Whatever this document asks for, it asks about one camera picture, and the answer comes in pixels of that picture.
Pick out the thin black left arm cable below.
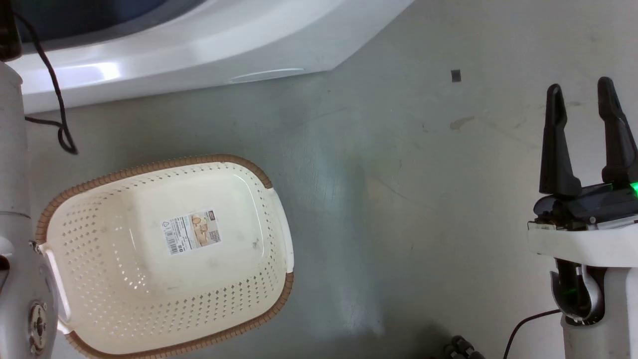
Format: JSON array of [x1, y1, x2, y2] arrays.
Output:
[[13, 10, 79, 156]]

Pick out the cream laundry basket brown rim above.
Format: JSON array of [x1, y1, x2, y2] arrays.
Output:
[[34, 154, 295, 359]]

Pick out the printed label sticker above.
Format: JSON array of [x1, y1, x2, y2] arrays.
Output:
[[160, 209, 223, 256]]

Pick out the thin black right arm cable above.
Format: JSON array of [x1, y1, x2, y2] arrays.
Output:
[[502, 309, 562, 359]]

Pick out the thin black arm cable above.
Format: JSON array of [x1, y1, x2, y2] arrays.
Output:
[[13, 10, 79, 156], [502, 309, 562, 359]]

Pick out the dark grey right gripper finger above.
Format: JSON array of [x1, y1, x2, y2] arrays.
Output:
[[539, 83, 583, 196], [597, 76, 638, 185]]

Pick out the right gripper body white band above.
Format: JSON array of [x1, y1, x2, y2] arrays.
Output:
[[527, 180, 638, 270]]

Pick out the white washing machine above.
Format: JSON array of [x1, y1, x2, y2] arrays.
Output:
[[0, 0, 415, 114]]

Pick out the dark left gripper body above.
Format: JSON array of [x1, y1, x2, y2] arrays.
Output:
[[0, 0, 22, 62]]

